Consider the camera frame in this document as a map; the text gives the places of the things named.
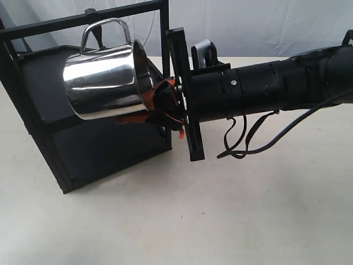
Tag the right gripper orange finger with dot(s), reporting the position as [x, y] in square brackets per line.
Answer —
[153, 117]
[154, 95]

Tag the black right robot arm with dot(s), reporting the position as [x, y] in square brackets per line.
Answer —
[310, 81]

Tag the shiny steel mug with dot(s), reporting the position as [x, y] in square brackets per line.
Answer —
[110, 81]

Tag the black metal shelf rack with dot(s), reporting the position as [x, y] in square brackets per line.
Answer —
[77, 152]

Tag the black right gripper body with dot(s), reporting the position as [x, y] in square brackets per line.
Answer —
[184, 85]

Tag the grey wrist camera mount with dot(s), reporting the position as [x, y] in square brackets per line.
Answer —
[204, 54]

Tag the white backdrop cloth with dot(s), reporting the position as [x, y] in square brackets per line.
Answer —
[238, 28]

